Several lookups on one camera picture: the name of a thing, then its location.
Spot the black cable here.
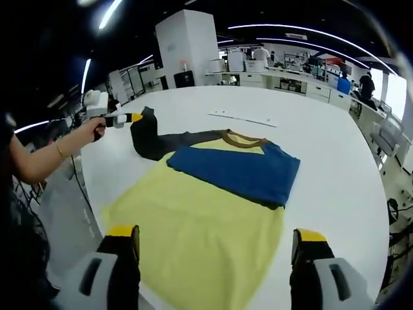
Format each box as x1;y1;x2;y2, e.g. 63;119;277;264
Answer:
69;154;106;236

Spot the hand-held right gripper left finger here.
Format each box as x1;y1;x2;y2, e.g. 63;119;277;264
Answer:
63;224;142;310

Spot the ceiling light strip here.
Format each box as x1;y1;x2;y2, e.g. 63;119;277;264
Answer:
227;22;388;68
97;0;124;30
80;57;92;95
14;119;50;134

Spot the yellow blue black garment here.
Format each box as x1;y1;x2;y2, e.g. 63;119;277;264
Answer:
101;106;301;310

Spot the white counter with drawers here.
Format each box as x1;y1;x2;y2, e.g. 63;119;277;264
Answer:
205;66;352;112

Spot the white storage bin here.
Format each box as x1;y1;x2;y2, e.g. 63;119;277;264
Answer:
244;60;268;72

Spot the white square column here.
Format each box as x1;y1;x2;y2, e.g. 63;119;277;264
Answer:
154;8;219;88

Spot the grey office chair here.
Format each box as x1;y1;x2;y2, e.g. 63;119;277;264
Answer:
370;118;404;169

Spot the white appliance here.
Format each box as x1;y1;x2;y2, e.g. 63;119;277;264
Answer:
228;51;244;72

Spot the person's dark clothing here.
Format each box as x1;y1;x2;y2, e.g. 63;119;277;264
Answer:
0;187;61;301

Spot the person's left hand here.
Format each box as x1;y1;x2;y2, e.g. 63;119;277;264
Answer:
79;116;107;143

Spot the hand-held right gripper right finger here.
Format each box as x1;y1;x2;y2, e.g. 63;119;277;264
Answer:
288;227;376;310

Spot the black cabinet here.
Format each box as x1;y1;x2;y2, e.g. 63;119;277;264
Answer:
174;70;196;88

